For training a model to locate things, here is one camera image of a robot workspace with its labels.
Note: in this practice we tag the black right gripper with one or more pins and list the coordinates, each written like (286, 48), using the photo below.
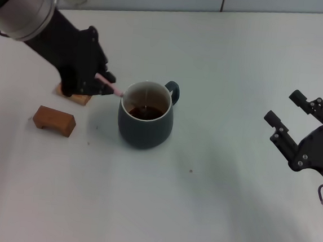
(321, 149)

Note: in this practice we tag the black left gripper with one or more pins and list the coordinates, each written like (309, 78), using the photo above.
(76, 57)

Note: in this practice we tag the grey ceramic cup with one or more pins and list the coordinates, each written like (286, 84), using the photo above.
(140, 133)

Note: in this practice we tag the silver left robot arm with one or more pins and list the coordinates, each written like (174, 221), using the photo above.
(24, 10)

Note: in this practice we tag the light wooden block orange stain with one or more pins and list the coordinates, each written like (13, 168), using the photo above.
(81, 100)

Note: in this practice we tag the dark coffee liquid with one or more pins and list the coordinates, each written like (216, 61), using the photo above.
(146, 112)

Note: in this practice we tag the brown wooden block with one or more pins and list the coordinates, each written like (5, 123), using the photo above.
(62, 123)

